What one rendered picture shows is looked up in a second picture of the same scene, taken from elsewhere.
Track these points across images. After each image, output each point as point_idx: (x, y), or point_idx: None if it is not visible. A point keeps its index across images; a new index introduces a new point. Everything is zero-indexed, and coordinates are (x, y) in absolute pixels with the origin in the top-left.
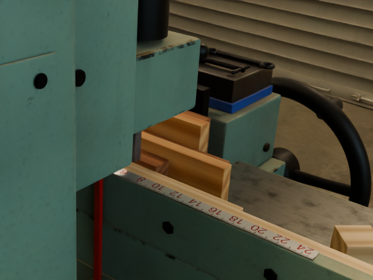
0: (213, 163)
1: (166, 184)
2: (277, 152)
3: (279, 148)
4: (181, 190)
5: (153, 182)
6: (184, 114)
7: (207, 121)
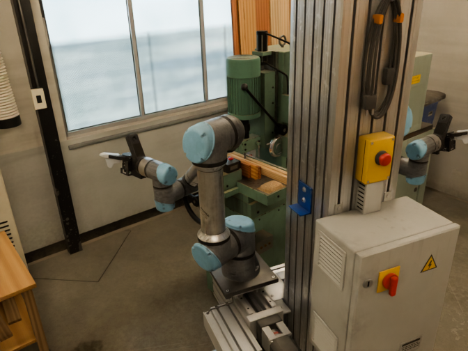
0: (232, 155)
1: (241, 154)
2: (198, 195)
3: (196, 196)
4: (239, 154)
5: (243, 153)
6: (234, 157)
7: (230, 156)
